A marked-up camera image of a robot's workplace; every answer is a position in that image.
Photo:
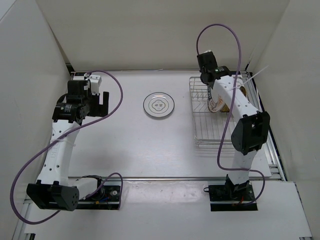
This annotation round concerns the yellow brown rear plate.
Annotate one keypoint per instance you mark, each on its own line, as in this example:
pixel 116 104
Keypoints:
pixel 243 90

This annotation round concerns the white plate orange sunburst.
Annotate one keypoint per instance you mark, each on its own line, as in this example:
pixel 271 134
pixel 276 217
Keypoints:
pixel 218 104

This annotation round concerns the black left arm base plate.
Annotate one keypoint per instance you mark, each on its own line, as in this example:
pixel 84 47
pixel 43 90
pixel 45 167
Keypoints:
pixel 106 198

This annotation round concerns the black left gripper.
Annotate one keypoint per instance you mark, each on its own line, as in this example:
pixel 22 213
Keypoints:
pixel 100 110

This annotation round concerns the black XDOF label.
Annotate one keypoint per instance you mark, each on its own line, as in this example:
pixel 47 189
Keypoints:
pixel 80 74

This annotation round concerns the white plate with black rings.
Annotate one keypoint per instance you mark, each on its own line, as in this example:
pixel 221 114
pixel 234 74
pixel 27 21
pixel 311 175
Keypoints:
pixel 158 105

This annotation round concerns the silver wire dish rack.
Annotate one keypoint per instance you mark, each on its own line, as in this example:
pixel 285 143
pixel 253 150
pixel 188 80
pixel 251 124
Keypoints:
pixel 208 127

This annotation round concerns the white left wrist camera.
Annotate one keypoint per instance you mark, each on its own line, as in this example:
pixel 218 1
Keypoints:
pixel 94 82

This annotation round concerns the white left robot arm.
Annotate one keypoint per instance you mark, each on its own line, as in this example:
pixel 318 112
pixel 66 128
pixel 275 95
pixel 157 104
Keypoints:
pixel 51 189

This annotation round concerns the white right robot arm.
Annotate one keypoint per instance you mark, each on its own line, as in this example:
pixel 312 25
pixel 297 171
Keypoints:
pixel 252 125

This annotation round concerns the yellow patterned plate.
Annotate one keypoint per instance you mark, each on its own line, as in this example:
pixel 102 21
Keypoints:
pixel 225 109

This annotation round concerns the white zip tie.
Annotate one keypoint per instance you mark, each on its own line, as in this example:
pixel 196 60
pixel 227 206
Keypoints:
pixel 250 78

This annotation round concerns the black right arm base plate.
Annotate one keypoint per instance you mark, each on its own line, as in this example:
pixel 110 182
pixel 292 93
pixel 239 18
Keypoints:
pixel 222 201

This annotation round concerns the green rimmed white plate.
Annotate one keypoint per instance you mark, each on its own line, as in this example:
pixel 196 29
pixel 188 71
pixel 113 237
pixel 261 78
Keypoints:
pixel 210 102

